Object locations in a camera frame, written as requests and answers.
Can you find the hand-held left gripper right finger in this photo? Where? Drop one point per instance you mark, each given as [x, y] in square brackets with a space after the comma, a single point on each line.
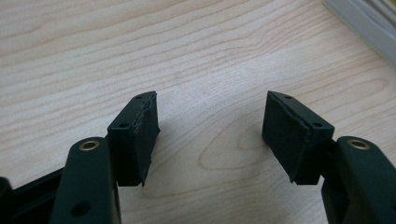
[292, 137]

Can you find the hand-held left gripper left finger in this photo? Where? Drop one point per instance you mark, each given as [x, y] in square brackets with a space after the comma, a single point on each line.
[130, 146]

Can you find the grey metal rail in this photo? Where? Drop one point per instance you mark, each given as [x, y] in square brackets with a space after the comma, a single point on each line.
[367, 25]

